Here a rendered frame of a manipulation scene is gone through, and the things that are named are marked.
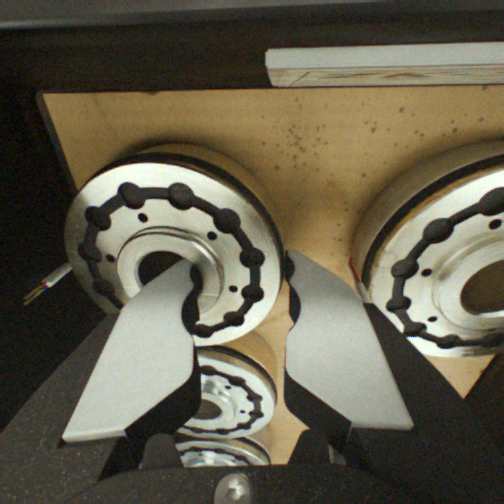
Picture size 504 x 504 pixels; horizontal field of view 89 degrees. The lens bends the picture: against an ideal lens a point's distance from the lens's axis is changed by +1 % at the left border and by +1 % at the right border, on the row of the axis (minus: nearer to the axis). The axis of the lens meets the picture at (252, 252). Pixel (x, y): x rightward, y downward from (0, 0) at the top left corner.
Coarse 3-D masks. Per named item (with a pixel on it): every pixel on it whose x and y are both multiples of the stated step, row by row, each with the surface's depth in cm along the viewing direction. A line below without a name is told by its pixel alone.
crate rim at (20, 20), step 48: (0, 0) 2; (48, 0) 2; (96, 0) 2; (144, 0) 2; (192, 0) 2; (240, 0) 2; (288, 0) 2; (336, 0) 2; (384, 0) 2; (432, 0) 2; (480, 0) 2
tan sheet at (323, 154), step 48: (48, 96) 12; (96, 96) 11; (144, 96) 11; (192, 96) 11; (240, 96) 11; (288, 96) 11; (336, 96) 11; (384, 96) 11; (432, 96) 10; (480, 96) 10; (96, 144) 13; (144, 144) 12; (192, 144) 12; (240, 144) 12; (288, 144) 12; (336, 144) 12; (384, 144) 11; (432, 144) 11; (288, 192) 13; (336, 192) 13; (288, 240) 14; (336, 240) 14; (288, 288) 16; (288, 432) 25
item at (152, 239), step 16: (128, 240) 11; (144, 240) 11; (160, 240) 10; (176, 240) 10; (192, 240) 11; (128, 256) 11; (144, 256) 11; (192, 256) 11; (208, 256) 11; (128, 272) 11; (208, 272) 11; (224, 272) 12; (128, 288) 12; (208, 288) 12; (208, 304) 12
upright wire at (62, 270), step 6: (66, 264) 12; (60, 270) 12; (66, 270) 12; (48, 276) 12; (54, 276) 12; (60, 276) 12; (42, 282) 11; (48, 282) 11; (54, 282) 12; (36, 288) 11; (42, 288) 11; (30, 294) 11; (36, 294) 11; (30, 300) 11
